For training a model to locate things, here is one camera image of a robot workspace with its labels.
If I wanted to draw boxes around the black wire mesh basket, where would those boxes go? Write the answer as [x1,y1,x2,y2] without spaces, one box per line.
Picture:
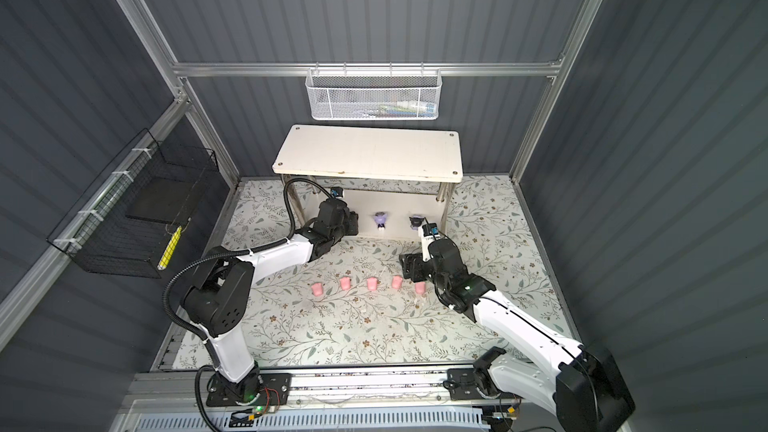
[47,133,219,278]

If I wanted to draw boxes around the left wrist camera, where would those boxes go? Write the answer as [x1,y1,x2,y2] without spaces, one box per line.
[329,186,344,199]

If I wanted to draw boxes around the items in white basket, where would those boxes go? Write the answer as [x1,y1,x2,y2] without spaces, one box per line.
[357,100,438,120]

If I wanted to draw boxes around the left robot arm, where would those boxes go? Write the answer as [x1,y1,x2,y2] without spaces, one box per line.
[162,178,358,385]

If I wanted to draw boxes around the white two-tier shelf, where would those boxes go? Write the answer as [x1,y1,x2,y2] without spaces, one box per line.
[272,125,463,240]

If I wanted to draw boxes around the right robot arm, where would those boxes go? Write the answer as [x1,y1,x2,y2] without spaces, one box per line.
[399,236,636,431]

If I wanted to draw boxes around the white wire mesh basket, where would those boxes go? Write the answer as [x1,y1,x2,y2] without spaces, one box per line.
[305,71,443,121]

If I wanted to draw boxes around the black pad in basket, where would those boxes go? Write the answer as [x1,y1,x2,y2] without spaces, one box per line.
[125,177,203,225]

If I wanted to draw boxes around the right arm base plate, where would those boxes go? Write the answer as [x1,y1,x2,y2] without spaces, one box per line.
[442,367,519,401]

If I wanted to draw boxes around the floral patterned mat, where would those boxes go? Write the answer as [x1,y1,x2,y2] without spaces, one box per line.
[170,175,582,368]

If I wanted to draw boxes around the white ribbed cable duct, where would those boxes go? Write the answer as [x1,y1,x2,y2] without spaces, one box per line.
[134,406,490,432]

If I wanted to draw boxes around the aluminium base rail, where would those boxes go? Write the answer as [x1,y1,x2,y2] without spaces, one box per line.
[128,362,613,412]

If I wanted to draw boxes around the purple striped toy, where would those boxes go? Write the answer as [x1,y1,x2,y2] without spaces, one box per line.
[409,215,425,230]

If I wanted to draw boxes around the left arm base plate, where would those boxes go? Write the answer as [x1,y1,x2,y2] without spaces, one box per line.
[205,372,293,407]

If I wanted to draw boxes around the yellow label tag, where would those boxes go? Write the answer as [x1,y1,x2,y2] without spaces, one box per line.
[157,226,183,271]

